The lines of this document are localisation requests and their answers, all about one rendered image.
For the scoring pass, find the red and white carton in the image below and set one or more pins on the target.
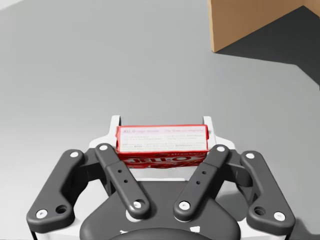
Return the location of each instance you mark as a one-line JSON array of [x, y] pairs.
[[162, 145]]

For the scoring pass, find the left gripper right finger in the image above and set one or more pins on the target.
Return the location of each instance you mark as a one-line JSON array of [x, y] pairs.
[[200, 180]]

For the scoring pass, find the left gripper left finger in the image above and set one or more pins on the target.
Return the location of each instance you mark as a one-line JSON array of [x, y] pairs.
[[125, 180]]

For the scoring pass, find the tall board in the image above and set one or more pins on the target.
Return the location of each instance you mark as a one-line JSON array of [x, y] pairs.
[[250, 22]]

